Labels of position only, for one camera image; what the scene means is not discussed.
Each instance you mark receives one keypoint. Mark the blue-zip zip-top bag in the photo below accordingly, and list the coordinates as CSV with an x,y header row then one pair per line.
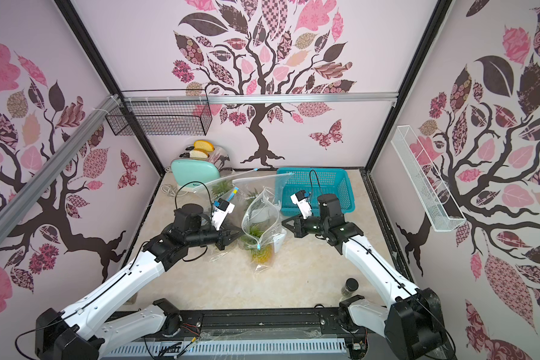
x,y
220,252

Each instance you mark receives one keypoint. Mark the clear acrylic wall shelf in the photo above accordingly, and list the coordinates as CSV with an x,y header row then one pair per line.
x,y
417,154

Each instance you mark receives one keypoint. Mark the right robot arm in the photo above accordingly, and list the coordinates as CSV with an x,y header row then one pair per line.
x,y
410,319

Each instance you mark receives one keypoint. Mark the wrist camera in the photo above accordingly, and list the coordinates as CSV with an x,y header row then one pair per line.
x,y
302,199
221,210

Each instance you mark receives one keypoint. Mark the mint green toaster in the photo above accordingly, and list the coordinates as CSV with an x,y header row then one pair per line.
x,y
193,172

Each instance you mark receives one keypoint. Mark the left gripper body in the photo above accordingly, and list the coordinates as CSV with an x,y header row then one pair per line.
x,y
208,236

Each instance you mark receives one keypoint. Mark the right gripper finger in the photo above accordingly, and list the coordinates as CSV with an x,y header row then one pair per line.
x,y
291,228
292,220

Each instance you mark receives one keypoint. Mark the black wire wall basket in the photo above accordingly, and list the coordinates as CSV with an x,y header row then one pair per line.
x,y
181,115

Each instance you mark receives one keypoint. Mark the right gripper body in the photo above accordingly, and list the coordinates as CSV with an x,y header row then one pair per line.
x,y
299,225

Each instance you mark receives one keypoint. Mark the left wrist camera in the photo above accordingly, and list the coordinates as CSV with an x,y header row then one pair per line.
x,y
221,210

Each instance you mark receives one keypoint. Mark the white slotted cable duct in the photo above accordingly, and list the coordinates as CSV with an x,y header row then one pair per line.
x,y
228,349

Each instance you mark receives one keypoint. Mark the yellow pineapple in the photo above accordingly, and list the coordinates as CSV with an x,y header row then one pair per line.
x,y
262,252

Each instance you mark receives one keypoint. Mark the teal plastic basket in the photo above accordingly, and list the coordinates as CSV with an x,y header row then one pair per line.
x,y
316,182

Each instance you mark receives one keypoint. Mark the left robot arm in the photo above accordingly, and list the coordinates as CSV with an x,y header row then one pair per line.
x,y
85,330

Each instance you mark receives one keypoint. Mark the yellow bread slice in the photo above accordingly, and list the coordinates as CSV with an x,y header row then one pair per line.
x,y
203,145

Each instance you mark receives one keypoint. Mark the dark lidded spice jar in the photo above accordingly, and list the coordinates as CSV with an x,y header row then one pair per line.
x,y
350,286

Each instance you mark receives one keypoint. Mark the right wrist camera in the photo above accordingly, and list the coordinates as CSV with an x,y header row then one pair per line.
x,y
302,199

